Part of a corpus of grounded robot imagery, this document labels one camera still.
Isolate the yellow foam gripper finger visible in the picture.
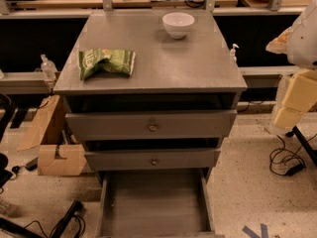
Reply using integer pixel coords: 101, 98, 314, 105
272, 69, 317, 130
265, 27, 292, 55

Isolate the green jalapeno chip bag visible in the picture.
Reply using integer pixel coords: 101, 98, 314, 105
78, 48, 136, 80

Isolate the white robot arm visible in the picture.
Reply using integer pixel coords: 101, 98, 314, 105
265, 0, 317, 131

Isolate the grey middle drawer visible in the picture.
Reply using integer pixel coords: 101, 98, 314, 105
85, 149, 220, 171

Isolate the grey top drawer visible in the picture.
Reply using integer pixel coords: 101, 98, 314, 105
65, 110, 237, 142

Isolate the grey drawer cabinet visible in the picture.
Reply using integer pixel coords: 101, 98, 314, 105
53, 9, 249, 183

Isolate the grey open bottom drawer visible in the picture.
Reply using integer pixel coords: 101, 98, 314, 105
96, 169, 225, 238

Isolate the black stand leg right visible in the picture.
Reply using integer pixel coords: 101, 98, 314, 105
285, 127, 317, 166

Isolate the white pump dispenser bottle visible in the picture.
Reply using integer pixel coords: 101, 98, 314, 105
230, 44, 239, 62

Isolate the white ceramic bowl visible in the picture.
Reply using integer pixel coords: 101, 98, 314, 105
162, 12, 195, 39

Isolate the clear plastic bottle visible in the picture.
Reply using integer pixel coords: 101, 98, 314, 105
41, 55, 57, 80

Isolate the brown cardboard box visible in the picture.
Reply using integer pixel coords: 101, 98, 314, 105
17, 95, 87, 177

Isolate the black chair left edge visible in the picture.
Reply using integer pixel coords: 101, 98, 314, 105
0, 93, 16, 188

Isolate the black power adapter cable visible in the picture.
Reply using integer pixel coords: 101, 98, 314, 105
268, 132, 317, 178

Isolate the black cable floor left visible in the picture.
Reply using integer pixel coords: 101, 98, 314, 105
0, 199, 87, 238

